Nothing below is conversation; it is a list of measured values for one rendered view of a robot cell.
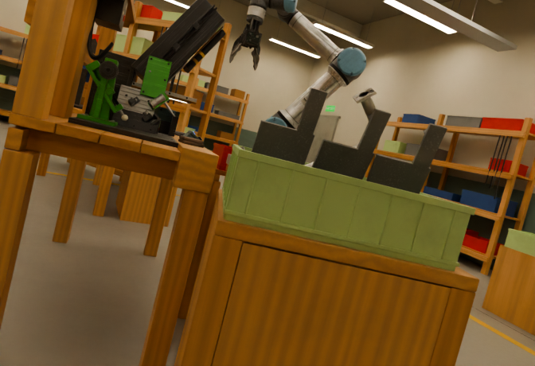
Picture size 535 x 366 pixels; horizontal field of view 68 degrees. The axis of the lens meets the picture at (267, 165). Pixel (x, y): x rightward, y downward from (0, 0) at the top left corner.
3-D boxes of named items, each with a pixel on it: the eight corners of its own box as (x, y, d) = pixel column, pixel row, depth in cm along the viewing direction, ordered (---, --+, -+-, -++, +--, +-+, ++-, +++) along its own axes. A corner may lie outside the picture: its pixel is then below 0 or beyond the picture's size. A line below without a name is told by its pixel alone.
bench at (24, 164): (156, 252, 296) (184, 138, 292) (162, 380, 154) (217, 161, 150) (54, 237, 275) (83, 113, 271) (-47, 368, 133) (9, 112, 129)
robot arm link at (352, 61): (276, 150, 181) (369, 68, 173) (271, 151, 166) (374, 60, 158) (259, 130, 181) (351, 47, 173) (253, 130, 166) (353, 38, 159)
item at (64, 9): (97, 116, 273) (130, -24, 268) (41, 119, 132) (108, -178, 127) (83, 113, 271) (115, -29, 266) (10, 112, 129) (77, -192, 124)
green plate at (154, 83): (161, 104, 207) (170, 67, 212) (162, 100, 200) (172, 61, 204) (139, 98, 203) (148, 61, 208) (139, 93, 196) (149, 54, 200)
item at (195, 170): (180, 155, 293) (185, 135, 292) (210, 194, 150) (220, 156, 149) (161, 150, 289) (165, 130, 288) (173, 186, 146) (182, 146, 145)
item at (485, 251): (482, 274, 540) (528, 116, 529) (351, 216, 813) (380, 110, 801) (508, 278, 563) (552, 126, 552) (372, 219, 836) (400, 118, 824)
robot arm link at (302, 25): (366, 70, 184) (289, -1, 186) (369, 65, 173) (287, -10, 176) (349, 88, 185) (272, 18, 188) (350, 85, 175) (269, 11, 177)
